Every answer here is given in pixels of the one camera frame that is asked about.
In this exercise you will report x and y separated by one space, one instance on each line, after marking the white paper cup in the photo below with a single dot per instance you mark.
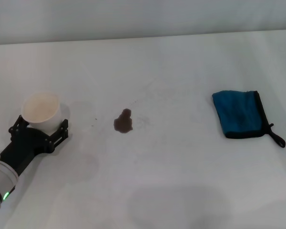
41 112

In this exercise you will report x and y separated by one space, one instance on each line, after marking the blue rag with black trim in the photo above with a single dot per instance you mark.
238 112

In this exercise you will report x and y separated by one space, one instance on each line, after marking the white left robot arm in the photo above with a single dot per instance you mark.
1 179

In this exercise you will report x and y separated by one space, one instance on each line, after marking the dark liquid stain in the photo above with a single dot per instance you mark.
123 123

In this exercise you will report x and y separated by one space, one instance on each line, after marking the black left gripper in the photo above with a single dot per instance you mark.
26 145

